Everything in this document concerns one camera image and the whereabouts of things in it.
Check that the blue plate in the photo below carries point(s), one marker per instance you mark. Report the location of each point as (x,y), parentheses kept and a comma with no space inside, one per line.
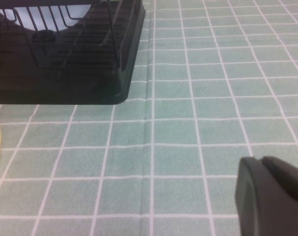
(80,12)

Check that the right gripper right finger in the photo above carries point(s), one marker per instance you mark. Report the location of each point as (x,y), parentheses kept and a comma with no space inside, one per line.
(291,177)

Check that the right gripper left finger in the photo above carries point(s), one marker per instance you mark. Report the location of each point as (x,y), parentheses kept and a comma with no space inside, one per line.
(261,209)

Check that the black dish drying rack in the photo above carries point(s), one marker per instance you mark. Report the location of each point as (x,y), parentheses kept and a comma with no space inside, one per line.
(65,91)

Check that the green checked tablecloth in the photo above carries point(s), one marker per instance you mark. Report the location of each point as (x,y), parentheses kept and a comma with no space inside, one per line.
(188,123)

